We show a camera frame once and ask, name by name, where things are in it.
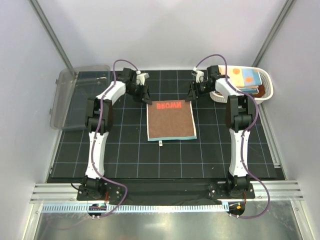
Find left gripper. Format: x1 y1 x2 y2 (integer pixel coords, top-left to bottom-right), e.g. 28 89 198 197
126 83 152 105

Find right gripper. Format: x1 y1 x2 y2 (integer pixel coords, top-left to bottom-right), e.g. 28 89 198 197
185 80 214 102

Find salmon pink towel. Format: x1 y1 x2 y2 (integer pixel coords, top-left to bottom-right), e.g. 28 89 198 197
146 100 197 142

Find peach dotted towel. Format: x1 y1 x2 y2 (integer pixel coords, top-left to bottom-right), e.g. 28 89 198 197
218 65 262 88

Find brown towel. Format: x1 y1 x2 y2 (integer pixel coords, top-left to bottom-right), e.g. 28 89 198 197
253 84 266 98

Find light blue dotted towel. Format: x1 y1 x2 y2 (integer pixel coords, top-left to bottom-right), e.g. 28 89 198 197
239 86 259 93

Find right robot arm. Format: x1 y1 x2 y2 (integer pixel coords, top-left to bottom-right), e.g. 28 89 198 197
185 65 258 198

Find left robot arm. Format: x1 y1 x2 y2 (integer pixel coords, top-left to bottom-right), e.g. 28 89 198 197
78 68 152 200

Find black grid mat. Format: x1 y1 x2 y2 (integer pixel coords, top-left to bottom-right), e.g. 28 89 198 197
46 69 286 181

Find clear plastic bin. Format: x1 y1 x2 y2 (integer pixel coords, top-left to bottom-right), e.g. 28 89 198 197
50 64 111 131

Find white perforated basket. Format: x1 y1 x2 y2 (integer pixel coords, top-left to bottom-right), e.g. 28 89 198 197
208 64 275 105

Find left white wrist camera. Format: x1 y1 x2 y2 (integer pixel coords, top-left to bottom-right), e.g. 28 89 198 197
135 70 150 86

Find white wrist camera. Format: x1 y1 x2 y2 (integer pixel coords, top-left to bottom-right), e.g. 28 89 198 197
135 70 150 86
191 67 205 84

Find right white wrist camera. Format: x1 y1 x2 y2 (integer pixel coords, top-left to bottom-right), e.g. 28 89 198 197
191 67 205 84

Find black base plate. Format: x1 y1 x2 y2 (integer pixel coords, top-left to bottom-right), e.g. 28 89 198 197
75 178 255 203

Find aluminium rail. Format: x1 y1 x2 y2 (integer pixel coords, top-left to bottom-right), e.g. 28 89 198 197
31 180 303 205

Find white slotted cable duct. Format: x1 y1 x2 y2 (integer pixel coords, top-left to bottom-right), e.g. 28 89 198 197
41 202 229 214

